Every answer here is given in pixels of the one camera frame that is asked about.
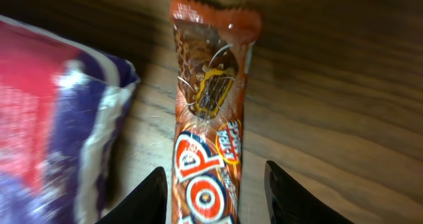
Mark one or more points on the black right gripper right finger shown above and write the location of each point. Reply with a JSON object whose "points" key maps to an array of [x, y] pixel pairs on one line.
{"points": [[290, 203]]}

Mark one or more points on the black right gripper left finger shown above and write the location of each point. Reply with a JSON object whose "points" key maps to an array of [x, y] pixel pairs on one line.
{"points": [[146, 204]]}

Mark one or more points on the red white snack bag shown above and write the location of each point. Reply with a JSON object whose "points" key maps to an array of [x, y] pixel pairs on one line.
{"points": [[62, 105]]}

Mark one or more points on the orange chocolate bar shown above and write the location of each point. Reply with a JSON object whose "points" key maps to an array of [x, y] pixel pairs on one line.
{"points": [[214, 48]]}

